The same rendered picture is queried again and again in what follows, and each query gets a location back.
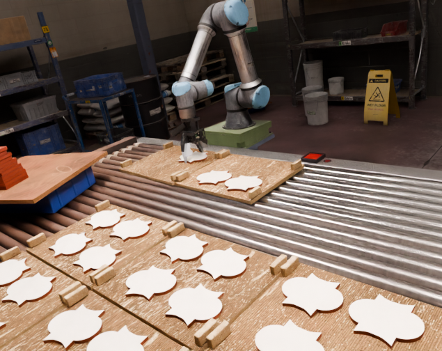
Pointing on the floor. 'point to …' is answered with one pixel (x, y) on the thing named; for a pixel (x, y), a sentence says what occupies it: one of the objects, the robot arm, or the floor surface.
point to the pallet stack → (168, 67)
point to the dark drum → (152, 120)
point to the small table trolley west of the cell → (101, 113)
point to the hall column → (138, 23)
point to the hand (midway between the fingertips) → (193, 157)
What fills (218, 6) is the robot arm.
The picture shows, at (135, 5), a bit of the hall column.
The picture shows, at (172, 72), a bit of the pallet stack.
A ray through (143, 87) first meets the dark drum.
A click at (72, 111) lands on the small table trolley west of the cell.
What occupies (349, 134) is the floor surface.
